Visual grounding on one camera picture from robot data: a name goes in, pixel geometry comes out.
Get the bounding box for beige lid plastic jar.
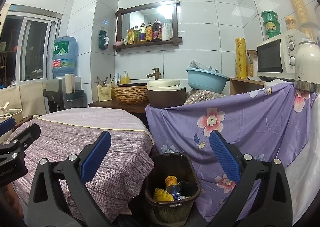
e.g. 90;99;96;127
285;16;299;31

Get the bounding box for green wall packet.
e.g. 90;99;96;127
99;29;110;50

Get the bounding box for woven pattern basin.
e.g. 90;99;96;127
114;83;148;104

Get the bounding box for yellow wrap roll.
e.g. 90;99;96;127
235;38;248;79

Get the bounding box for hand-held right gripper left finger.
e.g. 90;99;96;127
27;131;112;227

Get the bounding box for grey cloth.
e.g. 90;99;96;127
189;60;220;72

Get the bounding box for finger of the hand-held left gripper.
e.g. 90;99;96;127
0;123;41;167
0;117;16;137

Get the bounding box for white thermos kettle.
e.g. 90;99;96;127
294;38;320;92

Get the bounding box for cream brown rice cooker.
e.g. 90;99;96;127
146;79;187;109

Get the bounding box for white microwave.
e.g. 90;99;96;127
256;29;310;81

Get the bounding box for purple floral sheet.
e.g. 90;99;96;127
145;82;318;220

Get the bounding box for cream chopstick holder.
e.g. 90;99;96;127
97;84;112;102

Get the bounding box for paisley patterned cloth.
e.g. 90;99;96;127
184;89;227;106

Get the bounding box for sliding window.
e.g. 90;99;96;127
0;4;63;90

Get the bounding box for dark soy sauce bottle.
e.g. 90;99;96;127
152;18;162;42

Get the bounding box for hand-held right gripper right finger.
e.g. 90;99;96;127
209;131;293;227

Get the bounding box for brown plastic bin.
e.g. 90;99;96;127
144;153;202;227

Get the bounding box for bundle of dark chopsticks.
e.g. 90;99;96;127
97;74;117;85

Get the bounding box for purple label bottle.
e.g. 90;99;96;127
139;22;147;43

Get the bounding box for dark wooden counter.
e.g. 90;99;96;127
88;98;150;114

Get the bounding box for white bottle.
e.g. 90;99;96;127
162;22;170;41

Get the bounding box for yellow label bottle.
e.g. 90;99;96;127
146;21;153;42

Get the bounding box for yellow can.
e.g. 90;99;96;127
165;176;181;194

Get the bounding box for bronze faucet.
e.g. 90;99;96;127
146;68;160;79

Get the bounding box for glass jar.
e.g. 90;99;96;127
246;49;257;77

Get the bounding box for light wooden cabinet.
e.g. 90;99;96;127
229;77;265;96

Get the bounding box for blue plastic basin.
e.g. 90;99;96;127
185;68;229;94

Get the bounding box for blue water jug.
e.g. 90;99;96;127
52;36;78;79

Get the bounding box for grey water dispenser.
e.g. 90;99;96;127
42;77;87;115

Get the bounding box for yellow foam net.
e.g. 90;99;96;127
153;187;174;202

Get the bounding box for white electric pot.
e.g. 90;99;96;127
0;102;23;125

